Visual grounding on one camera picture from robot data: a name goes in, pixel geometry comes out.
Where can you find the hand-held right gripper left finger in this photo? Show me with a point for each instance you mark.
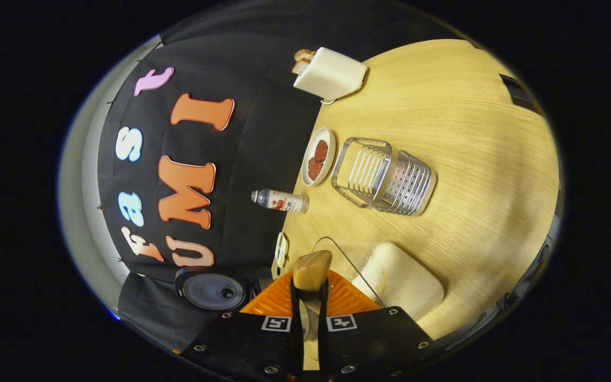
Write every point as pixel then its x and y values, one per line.
pixel 296 345

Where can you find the wooden spoon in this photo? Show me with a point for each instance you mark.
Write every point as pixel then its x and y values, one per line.
pixel 311 270

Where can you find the white toaster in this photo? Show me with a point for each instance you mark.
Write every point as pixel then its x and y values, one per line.
pixel 332 74

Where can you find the small clear drink bottle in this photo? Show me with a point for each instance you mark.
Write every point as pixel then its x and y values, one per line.
pixel 284 201

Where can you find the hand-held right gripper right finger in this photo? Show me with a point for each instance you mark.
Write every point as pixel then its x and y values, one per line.
pixel 324 345

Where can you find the red meat piece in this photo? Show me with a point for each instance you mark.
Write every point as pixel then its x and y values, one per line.
pixel 314 168
pixel 321 150

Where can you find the white round plate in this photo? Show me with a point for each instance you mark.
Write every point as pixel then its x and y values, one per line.
pixel 319 133

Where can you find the toast bread slice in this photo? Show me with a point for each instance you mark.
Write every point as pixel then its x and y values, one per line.
pixel 300 67
pixel 304 54

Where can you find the dark grey rice cooker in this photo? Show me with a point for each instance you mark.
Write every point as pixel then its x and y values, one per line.
pixel 210 291

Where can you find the white divided condiment dish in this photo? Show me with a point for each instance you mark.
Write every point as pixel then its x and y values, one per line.
pixel 281 249

